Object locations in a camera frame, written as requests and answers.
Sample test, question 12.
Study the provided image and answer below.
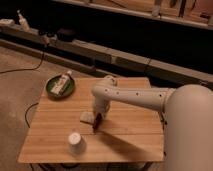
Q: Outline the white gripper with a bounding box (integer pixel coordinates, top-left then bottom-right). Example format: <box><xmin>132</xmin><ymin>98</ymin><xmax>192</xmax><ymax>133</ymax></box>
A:
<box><xmin>93</xmin><ymin>99</ymin><xmax>110</xmax><ymax>119</ymax></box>

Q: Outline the beige sponge block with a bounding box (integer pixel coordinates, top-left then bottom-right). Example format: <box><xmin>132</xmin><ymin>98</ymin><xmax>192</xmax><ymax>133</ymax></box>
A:
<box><xmin>80</xmin><ymin>111</ymin><xmax>94</xmax><ymax>124</ymax></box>

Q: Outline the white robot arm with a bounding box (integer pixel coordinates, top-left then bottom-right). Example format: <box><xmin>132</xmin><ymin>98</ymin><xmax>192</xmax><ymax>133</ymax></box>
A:
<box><xmin>92</xmin><ymin>76</ymin><xmax>213</xmax><ymax>171</ymax></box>

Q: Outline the white tube on plate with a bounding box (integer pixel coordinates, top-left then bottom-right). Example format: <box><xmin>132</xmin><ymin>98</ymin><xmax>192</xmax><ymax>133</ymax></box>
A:
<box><xmin>51</xmin><ymin>70</ymin><xmax>72</xmax><ymax>95</ymax></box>

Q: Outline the white paper cup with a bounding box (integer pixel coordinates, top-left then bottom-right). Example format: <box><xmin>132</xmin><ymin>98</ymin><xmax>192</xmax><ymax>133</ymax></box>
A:
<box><xmin>68</xmin><ymin>132</ymin><xmax>86</xmax><ymax>155</ymax></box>

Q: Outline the green plate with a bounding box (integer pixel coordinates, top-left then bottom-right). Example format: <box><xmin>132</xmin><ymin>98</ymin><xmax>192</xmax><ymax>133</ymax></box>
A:
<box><xmin>45</xmin><ymin>74</ymin><xmax>75</xmax><ymax>99</ymax></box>

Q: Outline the dark box on ledge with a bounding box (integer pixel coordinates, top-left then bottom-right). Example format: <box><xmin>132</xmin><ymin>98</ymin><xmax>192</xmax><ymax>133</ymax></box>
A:
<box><xmin>57</xmin><ymin>28</ymin><xmax>75</xmax><ymax>42</ymax></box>

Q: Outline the white bottle on ledge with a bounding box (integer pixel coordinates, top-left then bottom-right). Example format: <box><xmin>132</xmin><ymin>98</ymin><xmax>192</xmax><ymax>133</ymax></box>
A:
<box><xmin>17</xmin><ymin>11</ymin><xmax>30</xmax><ymax>31</ymax></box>

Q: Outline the white object on ledge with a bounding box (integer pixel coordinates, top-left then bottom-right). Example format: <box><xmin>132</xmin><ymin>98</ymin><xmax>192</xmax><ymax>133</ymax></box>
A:
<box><xmin>0</xmin><ymin>19</ymin><xmax>15</xmax><ymax>27</ymax></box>

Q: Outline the black cable on floor left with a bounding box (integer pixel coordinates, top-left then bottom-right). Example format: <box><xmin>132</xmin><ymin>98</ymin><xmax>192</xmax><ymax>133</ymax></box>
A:
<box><xmin>0</xmin><ymin>46</ymin><xmax>46</xmax><ymax>76</ymax></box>

